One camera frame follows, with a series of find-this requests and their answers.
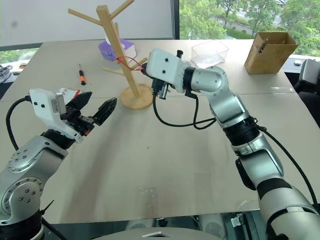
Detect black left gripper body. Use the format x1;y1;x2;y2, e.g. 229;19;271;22
60;106;96;138

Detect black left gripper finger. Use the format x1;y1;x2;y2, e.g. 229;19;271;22
92;97;119;126
66;91;93;117

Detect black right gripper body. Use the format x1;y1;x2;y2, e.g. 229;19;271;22
151;77;175;101

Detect red keychain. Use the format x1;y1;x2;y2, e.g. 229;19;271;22
116;56;147;73

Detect wooden tree stand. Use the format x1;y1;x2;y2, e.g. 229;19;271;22
67;0;154;110

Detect orange black screwdriver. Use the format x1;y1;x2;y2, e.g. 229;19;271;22
78;63;88;86

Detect purple tissue box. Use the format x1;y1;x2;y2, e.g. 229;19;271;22
97;36;139;61

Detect clear plastic container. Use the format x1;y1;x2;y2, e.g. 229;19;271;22
191;39;230;69

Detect white orange small device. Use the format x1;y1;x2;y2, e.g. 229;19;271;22
10;63;27;75

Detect brown cardboard box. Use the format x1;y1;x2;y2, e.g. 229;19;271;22
244;31;300;75

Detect black office chair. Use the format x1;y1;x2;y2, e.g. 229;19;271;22
293;59;320;119

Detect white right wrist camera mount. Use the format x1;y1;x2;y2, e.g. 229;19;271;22
145;48;192;94

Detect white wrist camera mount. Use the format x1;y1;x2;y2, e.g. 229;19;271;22
145;48;192;94
28;87;85;145

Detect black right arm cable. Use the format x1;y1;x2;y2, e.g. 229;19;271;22
152;91;320;205

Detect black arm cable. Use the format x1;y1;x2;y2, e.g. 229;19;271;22
5;96;31;151
152;91;320;205

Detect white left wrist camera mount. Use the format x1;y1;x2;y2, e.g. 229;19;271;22
28;87;85;145

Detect dark window frame post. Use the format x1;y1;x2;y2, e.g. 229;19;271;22
171;0;181;40

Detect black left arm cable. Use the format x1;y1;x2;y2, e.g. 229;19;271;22
5;96;31;151

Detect black cable bundle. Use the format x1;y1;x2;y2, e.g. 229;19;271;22
0;64;14;84

